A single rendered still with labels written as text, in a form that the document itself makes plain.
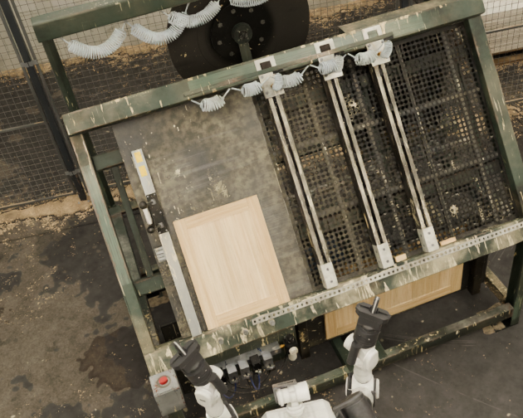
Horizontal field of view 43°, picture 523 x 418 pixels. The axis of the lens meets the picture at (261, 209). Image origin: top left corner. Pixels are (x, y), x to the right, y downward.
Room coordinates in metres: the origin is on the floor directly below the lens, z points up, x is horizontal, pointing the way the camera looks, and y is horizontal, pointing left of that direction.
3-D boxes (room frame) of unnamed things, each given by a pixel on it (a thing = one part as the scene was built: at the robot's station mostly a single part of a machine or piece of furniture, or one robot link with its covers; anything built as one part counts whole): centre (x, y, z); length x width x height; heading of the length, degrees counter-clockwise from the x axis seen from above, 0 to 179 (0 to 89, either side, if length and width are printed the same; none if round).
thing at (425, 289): (2.49, -0.69, 0.53); 0.90 x 0.02 x 0.55; 103
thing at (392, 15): (3.24, -0.92, 1.38); 0.70 x 0.15 x 0.85; 103
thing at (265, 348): (1.96, 0.16, 0.69); 0.50 x 0.14 x 0.24; 103
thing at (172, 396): (1.79, 0.57, 0.84); 0.12 x 0.12 x 0.18; 13
